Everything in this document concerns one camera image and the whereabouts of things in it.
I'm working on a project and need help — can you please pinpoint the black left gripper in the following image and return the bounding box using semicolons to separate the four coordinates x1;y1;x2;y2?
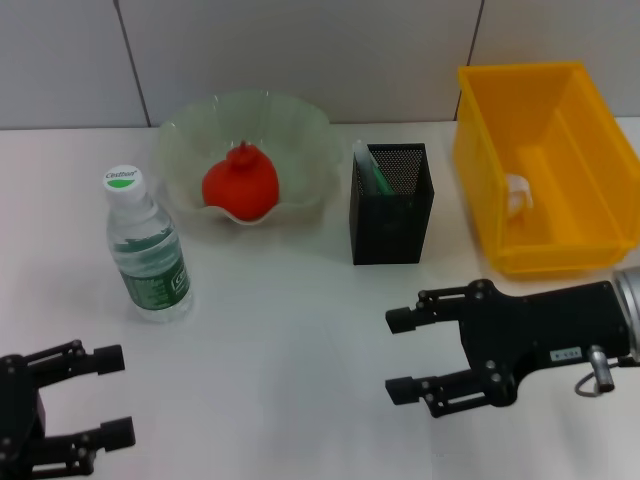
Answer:
0;339;138;480

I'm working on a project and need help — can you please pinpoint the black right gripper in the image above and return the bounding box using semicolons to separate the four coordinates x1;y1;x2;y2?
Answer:
384;278;632;420

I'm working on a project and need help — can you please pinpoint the clear green-label water bottle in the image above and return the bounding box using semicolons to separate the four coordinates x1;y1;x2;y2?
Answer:
102;164;195;323

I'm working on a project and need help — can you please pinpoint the mint green utility knife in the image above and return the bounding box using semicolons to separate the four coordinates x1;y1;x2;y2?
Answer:
352;139;396;197

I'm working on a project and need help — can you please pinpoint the white paper ball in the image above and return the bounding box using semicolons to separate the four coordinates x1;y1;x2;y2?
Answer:
501;172;536;217

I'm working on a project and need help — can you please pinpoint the red-orange toy fruit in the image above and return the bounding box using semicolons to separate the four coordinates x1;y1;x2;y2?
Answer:
201;141;281;223

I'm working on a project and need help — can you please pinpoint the black mesh pen holder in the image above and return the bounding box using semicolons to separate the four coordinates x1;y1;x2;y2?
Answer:
349;143;437;266

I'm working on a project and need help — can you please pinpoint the pale green glass fruit bowl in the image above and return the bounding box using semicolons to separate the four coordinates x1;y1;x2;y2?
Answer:
156;89;342;229

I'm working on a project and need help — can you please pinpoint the yellow plastic bin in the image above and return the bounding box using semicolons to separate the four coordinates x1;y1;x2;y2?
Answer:
452;60;640;279

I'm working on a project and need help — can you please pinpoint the grey right wrist cable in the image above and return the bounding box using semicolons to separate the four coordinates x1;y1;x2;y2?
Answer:
573;343;640;399

